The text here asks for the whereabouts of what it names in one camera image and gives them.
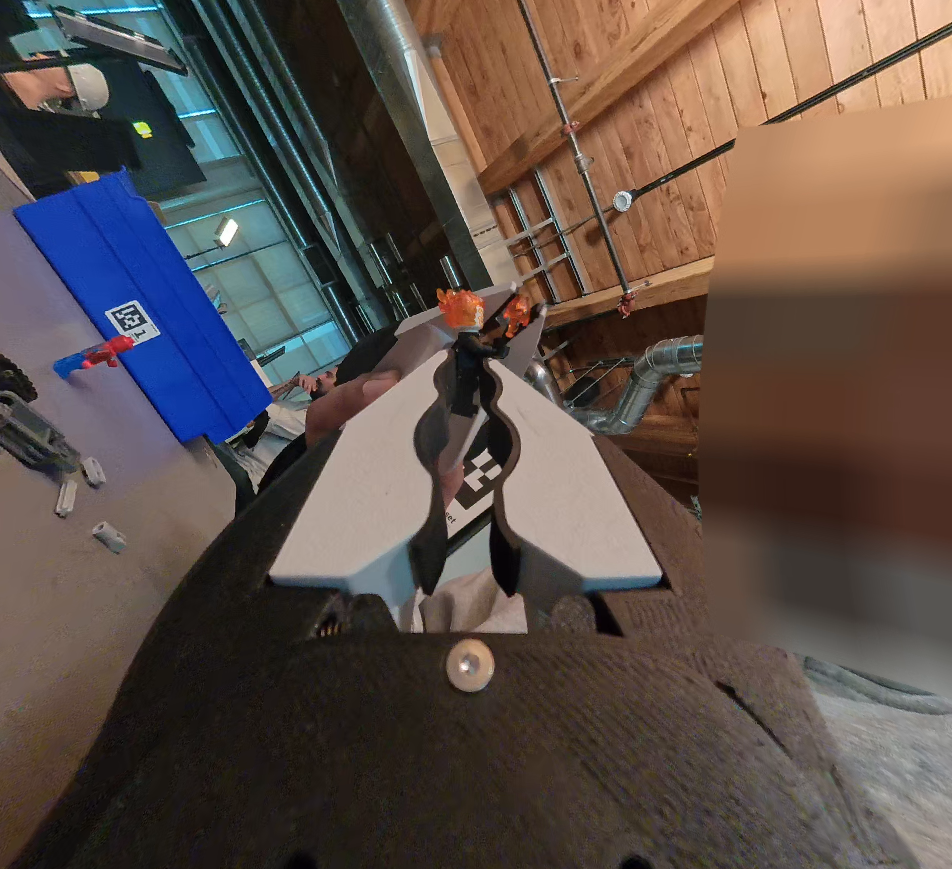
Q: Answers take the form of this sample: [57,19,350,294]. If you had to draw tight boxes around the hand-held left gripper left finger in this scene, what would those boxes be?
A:
[268,352,456,632]

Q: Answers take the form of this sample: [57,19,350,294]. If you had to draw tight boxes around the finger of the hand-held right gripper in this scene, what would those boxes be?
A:
[393,280,522,364]
[509,302,550,383]

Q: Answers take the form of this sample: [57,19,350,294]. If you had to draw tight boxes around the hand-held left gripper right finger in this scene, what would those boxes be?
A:
[483,356,665,621]

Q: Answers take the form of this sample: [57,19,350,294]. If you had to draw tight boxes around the black lego minifigure orange head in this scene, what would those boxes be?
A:
[437,287,514,420]

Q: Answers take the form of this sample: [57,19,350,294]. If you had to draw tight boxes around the red blue lego minifigure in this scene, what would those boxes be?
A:
[54,334,136,381]

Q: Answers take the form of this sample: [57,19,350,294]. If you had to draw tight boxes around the black lego wheel with tyre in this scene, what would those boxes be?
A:
[0,356,38,402]

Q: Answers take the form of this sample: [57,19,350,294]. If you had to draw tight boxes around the person's right hand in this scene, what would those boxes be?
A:
[305,371,403,448]

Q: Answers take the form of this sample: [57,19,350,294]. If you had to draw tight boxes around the black framed sign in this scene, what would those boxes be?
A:
[443,441,501,539]

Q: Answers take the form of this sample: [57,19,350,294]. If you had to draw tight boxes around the blue plastic bin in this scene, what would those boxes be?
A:
[13,166,274,446]

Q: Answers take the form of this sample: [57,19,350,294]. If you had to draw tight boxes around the grey tilted panel on stand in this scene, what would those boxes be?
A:
[48,5,188,76]

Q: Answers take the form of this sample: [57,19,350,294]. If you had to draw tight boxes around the silver ventilation duct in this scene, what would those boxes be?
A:
[565,335,704,435]

